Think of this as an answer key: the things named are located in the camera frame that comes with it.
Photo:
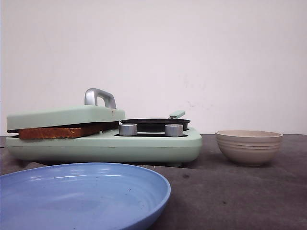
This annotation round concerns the breakfast maker hinged lid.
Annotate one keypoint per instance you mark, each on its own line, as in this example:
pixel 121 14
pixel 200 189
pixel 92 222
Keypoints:
pixel 99 106

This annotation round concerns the bread slice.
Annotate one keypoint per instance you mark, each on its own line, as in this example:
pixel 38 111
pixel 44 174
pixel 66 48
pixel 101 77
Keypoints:
pixel 95 127
pixel 50 132

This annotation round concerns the beige ribbed bowl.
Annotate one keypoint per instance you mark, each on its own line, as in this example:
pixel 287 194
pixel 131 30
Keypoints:
pixel 249 147

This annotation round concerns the mint green breakfast maker base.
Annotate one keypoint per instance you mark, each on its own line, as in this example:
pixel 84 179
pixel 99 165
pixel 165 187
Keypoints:
pixel 108 146

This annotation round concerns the black round frying pan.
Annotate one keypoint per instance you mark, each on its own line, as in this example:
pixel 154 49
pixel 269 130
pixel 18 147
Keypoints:
pixel 158 124

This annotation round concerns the right silver control knob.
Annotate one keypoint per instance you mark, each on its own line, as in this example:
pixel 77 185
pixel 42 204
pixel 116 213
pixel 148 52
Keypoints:
pixel 174 130

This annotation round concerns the silver control knob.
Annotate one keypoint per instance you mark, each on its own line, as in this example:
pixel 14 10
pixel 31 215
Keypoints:
pixel 128 129
pixel 174 130

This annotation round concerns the left silver control knob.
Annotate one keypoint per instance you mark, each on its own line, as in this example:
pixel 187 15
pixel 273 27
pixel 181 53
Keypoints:
pixel 128 129

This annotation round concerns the grey table cloth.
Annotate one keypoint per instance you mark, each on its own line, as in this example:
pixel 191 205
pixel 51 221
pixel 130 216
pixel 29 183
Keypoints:
pixel 212 193

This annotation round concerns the blue plastic plate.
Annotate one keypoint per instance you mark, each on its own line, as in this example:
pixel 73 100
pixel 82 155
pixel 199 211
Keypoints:
pixel 83 196

